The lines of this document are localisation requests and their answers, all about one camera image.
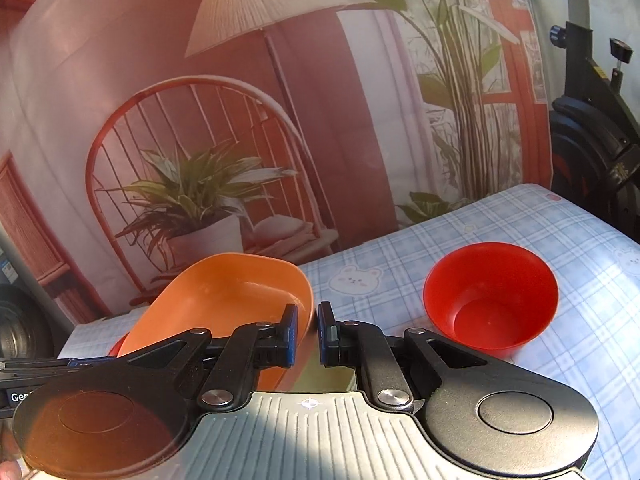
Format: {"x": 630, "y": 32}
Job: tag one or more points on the red bowl at right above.
{"x": 493, "y": 297}

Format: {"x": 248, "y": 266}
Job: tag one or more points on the small green oval dish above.
{"x": 309, "y": 375}

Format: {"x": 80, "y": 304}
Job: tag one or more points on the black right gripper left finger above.
{"x": 250, "y": 349}

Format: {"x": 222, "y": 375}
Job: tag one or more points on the black exercise bike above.
{"x": 594, "y": 135}

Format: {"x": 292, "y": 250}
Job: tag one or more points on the red plastic bowl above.
{"x": 114, "y": 352}

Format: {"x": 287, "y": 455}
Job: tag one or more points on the dark front-load washing machine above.
{"x": 29, "y": 330}

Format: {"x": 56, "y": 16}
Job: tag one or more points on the person's left hand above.
{"x": 10, "y": 469}

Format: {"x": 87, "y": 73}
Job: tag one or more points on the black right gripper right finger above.
{"x": 364, "y": 348}

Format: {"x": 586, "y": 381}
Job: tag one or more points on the blue plaid bed sheet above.
{"x": 592, "y": 344}

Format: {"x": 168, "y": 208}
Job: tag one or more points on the printed room scene backdrop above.
{"x": 138, "y": 136}

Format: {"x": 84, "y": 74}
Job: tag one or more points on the orange oval dish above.
{"x": 225, "y": 291}

